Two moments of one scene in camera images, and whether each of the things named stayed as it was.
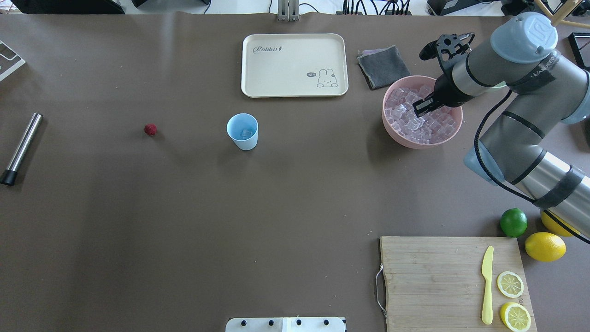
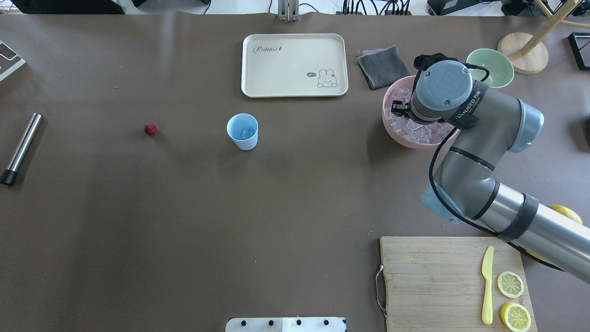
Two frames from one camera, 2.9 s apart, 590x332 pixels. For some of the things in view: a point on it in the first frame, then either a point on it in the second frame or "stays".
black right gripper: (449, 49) to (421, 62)
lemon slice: (510, 284) stays
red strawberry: (150, 129) stays
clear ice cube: (245, 133) stays
